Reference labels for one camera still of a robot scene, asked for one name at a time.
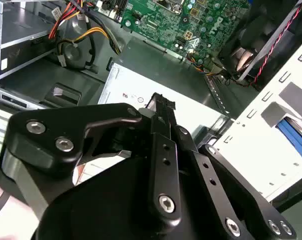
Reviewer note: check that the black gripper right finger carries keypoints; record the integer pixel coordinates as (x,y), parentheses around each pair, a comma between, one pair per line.
(216,180)

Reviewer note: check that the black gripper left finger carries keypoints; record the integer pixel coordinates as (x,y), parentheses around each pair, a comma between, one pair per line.
(65,125)

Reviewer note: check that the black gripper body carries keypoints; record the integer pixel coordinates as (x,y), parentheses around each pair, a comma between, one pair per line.
(103,205)

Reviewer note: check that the hard disk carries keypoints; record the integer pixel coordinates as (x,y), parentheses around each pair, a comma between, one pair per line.
(296,140)

